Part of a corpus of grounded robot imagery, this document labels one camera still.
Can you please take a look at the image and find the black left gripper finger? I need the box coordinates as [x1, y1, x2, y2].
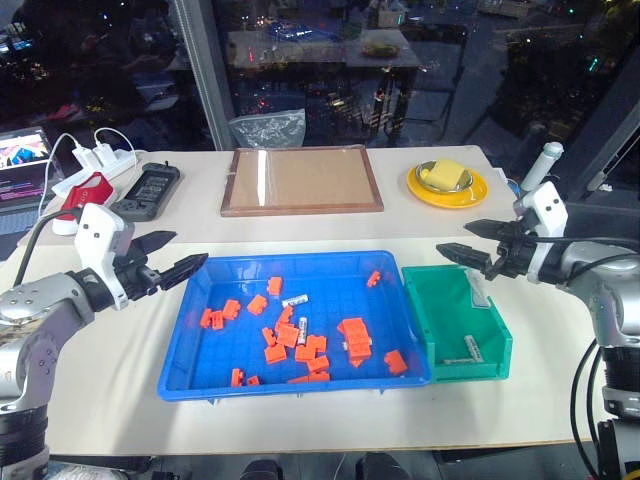
[158, 252, 210, 293]
[129, 230, 179, 263]

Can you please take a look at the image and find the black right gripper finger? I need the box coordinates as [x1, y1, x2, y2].
[463, 219, 518, 245]
[435, 242, 490, 274]

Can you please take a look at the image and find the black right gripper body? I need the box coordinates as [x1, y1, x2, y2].
[482, 223, 540, 282]

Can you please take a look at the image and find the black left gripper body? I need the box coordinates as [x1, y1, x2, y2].
[113, 242, 170, 303]

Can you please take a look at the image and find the yellow plate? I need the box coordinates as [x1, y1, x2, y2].
[405, 162, 489, 209]

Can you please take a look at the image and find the black rectangular power device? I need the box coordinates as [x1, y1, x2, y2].
[109, 160, 182, 222]

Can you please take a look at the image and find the green plastic bin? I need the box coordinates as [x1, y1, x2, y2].
[401, 264, 514, 385]

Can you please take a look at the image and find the white cylindrical tube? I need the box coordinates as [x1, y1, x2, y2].
[520, 141, 565, 194]

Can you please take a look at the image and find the red and white device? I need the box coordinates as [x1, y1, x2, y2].
[52, 170, 113, 237]

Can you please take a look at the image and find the white power strip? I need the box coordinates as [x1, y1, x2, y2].
[51, 149, 139, 199]

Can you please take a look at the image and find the white paper strip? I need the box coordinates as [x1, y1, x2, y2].
[256, 150, 270, 207]

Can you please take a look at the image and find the large orange building block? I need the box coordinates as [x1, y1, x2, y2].
[336, 316, 370, 342]

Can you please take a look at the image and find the blue plastic tray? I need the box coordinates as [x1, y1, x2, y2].
[157, 249, 433, 402]

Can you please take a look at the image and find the laptop with lit screen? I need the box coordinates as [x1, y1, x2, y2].
[0, 126, 55, 217]

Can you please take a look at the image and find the clear plastic bag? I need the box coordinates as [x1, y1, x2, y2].
[228, 107, 307, 151]

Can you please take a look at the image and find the dark rounded shape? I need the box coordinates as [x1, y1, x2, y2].
[241, 458, 287, 480]

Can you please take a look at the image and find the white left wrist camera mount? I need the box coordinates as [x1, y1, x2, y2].
[74, 202, 136, 312]

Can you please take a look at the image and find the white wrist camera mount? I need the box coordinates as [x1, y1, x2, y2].
[74, 202, 136, 312]
[513, 181, 570, 282]

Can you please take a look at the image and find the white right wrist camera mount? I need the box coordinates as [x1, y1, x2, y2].
[513, 181, 570, 282]

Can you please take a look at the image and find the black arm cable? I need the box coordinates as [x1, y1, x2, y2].
[532, 233, 640, 274]
[11, 208, 82, 292]
[569, 338, 609, 480]

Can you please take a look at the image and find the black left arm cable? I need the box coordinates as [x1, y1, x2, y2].
[11, 208, 82, 292]

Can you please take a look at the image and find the white charger cable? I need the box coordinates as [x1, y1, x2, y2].
[38, 131, 82, 214]
[93, 126, 137, 153]

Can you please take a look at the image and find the brown wooden picture frame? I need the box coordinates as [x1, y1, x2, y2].
[220, 145, 385, 218]

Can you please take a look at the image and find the black lower right arm cable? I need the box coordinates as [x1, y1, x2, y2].
[569, 338, 609, 480]

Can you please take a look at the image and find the grey window post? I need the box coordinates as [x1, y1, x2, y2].
[173, 0, 237, 152]

